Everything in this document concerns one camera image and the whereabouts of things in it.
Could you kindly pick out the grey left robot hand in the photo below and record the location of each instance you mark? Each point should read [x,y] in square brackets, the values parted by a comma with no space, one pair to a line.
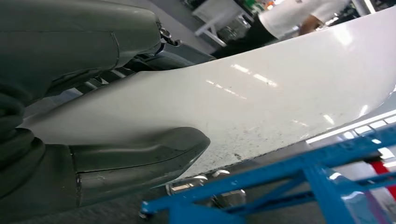
[62,40]

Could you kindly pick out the blue metal shelf rack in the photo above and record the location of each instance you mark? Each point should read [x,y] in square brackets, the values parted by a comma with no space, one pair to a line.
[318,185]

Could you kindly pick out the white trestle table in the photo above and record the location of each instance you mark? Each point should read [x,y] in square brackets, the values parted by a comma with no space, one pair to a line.
[216,12]

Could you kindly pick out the person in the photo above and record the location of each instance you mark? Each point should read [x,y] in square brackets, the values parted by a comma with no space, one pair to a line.
[284,15]

